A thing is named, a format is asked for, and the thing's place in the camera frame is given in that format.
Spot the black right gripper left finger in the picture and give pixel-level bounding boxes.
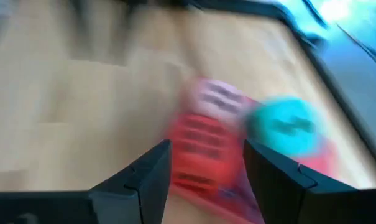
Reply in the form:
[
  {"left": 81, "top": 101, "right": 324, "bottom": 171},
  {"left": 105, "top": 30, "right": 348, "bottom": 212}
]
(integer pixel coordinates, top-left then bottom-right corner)
[{"left": 0, "top": 139, "right": 173, "bottom": 224}]

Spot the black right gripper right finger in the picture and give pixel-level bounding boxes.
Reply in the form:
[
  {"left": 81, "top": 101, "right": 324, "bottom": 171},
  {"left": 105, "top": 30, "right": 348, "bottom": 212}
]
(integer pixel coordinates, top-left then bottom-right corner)
[{"left": 242, "top": 139, "right": 376, "bottom": 224}]

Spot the pink translucent plastic bin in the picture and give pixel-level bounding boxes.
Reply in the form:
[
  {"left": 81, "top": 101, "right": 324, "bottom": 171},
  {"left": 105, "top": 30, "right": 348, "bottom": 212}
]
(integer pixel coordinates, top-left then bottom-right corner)
[{"left": 165, "top": 93, "right": 341, "bottom": 224}]

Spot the large green foam die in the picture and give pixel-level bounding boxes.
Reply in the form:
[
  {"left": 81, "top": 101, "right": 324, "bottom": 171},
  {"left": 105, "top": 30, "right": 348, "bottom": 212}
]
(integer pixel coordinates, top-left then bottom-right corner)
[{"left": 244, "top": 95, "right": 324, "bottom": 158}]

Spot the red foam die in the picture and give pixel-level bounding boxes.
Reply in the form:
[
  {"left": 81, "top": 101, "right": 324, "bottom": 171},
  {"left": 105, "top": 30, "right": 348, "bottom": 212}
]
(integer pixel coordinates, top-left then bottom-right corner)
[{"left": 167, "top": 112, "right": 247, "bottom": 197}]

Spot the pink foam die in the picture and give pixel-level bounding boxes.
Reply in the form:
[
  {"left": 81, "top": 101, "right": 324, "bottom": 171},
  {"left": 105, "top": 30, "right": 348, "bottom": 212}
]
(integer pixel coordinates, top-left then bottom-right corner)
[{"left": 187, "top": 77, "right": 254, "bottom": 125}]

